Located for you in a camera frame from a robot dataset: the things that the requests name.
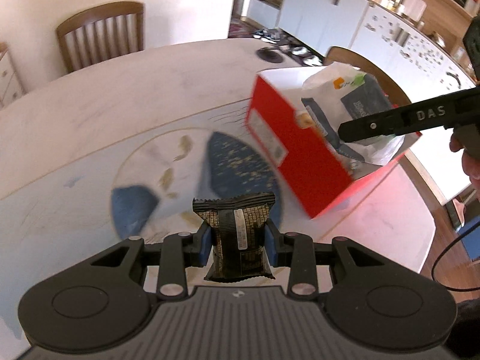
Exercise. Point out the person right hand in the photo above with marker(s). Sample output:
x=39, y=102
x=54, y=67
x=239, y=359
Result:
x=470, y=165

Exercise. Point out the black snack packet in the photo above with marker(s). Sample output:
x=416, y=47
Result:
x=238, y=236

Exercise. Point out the red cardboard box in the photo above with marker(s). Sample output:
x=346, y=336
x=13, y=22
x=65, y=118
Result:
x=306, y=161

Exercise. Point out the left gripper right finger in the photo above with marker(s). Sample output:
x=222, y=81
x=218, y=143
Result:
x=296, y=252

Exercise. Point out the white tissue pack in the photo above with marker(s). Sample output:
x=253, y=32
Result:
x=340, y=93

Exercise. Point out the yellow plush toy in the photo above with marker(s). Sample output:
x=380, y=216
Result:
x=304, y=120

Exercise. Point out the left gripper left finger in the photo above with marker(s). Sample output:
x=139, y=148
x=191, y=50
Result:
x=178, y=252

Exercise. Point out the wooden chair far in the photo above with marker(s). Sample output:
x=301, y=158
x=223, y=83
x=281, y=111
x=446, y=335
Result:
x=101, y=33

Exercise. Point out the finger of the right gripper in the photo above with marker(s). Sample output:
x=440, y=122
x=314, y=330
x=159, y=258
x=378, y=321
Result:
x=458, y=111

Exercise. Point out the white side cabinet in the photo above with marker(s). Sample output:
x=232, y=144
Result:
x=11, y=88

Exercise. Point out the white wall cabinet unit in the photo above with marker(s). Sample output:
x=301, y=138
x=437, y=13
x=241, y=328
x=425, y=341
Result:
x=408, y=56

